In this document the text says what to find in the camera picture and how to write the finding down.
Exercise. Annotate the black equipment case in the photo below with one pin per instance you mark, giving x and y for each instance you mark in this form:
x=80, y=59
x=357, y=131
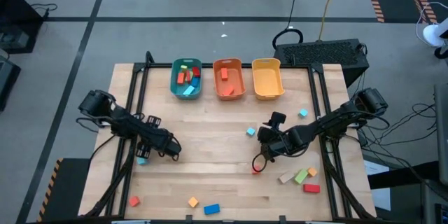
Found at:
x=7, y=84

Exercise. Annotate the orange-red block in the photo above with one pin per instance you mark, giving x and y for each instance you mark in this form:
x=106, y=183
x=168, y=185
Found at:
x=224, y=73
x=228, y=91
x=181, y=77

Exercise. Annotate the light green block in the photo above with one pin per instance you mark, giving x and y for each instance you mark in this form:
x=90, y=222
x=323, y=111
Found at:
x=183, y=66

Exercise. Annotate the white round device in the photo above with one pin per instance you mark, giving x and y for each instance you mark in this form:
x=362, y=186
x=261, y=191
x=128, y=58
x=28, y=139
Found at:
x=432, y=35

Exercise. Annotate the black aluminium table frame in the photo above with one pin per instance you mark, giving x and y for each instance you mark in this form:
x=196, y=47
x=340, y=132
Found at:
x=297, y=66

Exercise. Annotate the yellow plastic bin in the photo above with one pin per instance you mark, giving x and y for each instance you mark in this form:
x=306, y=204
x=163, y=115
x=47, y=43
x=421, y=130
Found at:
x=267, y=80

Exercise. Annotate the white paper sheet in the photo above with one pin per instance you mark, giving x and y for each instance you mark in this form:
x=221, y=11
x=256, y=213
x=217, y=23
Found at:
x=381, y=196

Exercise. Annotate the dark cabinet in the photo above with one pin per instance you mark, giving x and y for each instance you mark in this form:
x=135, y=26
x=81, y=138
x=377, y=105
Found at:
x=434, y=203

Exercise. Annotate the red-orange cube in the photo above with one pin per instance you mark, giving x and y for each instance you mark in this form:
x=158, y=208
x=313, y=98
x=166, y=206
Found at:
x=255, y=171
x=134, y=201

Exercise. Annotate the teal plastic bin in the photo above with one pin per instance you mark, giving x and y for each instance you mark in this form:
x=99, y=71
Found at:
x=175, y=89

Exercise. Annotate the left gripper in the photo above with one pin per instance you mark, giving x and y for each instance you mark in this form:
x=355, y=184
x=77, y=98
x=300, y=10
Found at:
x=154, y=122

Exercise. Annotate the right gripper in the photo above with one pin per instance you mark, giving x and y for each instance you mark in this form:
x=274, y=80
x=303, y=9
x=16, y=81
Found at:
x=271, y=140

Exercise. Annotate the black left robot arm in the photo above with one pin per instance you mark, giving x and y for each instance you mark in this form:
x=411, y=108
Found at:
x=122, y=124

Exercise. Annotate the black perforated computer case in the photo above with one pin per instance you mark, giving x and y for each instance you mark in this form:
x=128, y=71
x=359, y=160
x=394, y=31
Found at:
x=322, y=54

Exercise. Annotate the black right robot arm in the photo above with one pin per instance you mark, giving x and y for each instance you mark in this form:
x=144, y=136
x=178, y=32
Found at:
x=332, y=122

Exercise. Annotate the orange plastic bin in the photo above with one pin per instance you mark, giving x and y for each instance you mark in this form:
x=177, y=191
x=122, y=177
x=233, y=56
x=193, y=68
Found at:
x=236, y=77

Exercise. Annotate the cyan cube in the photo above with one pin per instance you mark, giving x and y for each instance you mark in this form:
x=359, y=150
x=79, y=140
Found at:
x=303, y=113
x=141, y=161
x=250, y=131

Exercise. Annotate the orange cube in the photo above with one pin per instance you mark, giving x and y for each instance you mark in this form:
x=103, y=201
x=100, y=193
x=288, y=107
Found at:
x=192, y=202
x=312, y=171

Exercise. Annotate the black support beam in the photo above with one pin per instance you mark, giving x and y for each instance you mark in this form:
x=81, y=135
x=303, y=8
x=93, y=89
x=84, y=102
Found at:
x=402, y=176

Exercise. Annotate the beige block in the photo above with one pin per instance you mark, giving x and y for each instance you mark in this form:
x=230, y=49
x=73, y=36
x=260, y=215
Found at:
x=286, y=178

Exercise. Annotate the black cabinet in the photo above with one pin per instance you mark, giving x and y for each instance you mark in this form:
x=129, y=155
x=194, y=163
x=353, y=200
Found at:
x=14, y=14

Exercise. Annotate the light blue block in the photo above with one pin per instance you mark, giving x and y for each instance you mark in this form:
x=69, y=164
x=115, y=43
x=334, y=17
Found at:
x=189, y=90

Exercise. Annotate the red block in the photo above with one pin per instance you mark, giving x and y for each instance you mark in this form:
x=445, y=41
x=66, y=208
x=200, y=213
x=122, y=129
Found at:
x=188, y=76
x=196, y=71
x=311, y=188

